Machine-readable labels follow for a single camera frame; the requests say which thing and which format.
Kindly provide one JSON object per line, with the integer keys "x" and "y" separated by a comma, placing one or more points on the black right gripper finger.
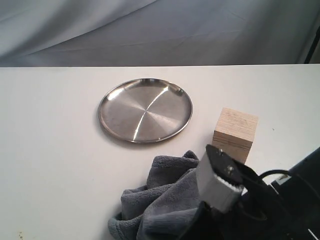
{"x": 203, "y": 225}

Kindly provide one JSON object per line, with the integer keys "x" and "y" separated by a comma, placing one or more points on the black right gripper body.
{"x": 245, "y": 207}

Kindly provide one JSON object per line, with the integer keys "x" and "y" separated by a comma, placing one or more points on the grey fleece cloth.
{"x": 163, "y": 208}

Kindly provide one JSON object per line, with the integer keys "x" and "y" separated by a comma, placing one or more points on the light wooden cube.
{"x": 234, "y": 133}

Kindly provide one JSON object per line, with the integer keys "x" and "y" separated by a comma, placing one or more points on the round stainless steel plate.
{"x": 145, "y": 111}

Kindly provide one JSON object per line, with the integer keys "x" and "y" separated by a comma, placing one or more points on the black stand pole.
{"x": 312, "y": 47}

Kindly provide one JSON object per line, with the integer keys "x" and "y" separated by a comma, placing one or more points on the grey backdrop cloth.
{"x": 123, "y": 33}

